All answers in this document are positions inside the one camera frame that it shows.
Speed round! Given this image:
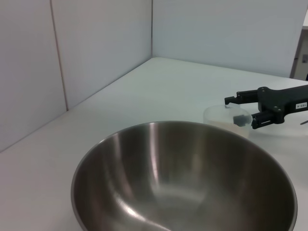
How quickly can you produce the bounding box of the beige background cabinet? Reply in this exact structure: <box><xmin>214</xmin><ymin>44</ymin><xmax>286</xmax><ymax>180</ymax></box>
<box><xmin>290</xmin><ymin>20</ymin><xmax>308</xmax><ymax>81</ymax></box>

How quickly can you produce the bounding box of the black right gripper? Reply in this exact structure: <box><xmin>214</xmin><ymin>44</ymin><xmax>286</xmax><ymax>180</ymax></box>
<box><xmin>224</xmin><ymin>84</ymin><xmax>308</xmax><ymax>130</ymax></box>

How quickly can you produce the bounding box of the stainless steel mixing bowl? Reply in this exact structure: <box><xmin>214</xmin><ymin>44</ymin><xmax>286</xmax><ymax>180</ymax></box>
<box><xmin>70</xmin><ymin>121</ymin><xmax>298</xmax><ymax>231</ymax></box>

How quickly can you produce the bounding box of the clear plastic cup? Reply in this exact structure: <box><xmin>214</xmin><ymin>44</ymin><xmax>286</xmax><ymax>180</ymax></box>
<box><xmin>203</xmin><ymin>103</ymin><xmax>253</xmax><ymax>140</ymax></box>

